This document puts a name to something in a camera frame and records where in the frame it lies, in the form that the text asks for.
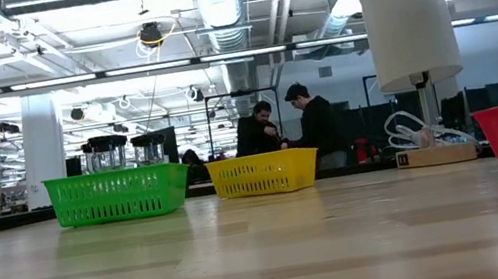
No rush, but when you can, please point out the green plastic basket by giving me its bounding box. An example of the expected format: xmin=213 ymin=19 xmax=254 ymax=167
xmin=41 ymin=156 xmax=197 ymax=235

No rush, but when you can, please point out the yellow plastic basket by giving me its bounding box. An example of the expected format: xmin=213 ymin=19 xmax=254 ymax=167
xmin=204 ymin=142 xmax=326 ymax=206

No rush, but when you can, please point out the silver ventilation duct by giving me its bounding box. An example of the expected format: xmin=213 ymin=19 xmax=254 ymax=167
xmin=192 ymin=0 xmax=270 ymax=116

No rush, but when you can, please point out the green sand hourglass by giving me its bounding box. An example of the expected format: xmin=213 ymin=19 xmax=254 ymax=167
xmin=128 ymin=129 xmax=171 ymax=168
xmin=85 ymin=131 xmax=134 ymax=175

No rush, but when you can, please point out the white pillar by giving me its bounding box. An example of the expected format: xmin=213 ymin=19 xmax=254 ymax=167
xmin=11 ymin=93 xmax=76 ymax=213

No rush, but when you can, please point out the ceiling light strip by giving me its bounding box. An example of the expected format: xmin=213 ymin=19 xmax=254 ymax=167
xmin=0 ymin=25 xmax=370 ymax=101

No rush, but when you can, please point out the white lamp cable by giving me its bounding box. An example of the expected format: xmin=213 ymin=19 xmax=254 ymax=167
xmin=379 ymin=97 xmax=480 ymax=158

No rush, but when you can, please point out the black ceiling device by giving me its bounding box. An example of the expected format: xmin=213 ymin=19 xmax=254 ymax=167
xmin=136 ymin=19 xmax=166 ymax=51

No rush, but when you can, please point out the person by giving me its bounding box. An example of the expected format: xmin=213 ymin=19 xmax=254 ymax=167
xmin=276 ymin=77 xmax=344 ymax=177
xmin=227 ymin=98 xmax=285 ymax=159

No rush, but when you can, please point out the black metal table frame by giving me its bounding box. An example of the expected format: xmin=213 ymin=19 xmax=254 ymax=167
xmin=0 ymin=148 xmax=400 ymax=236

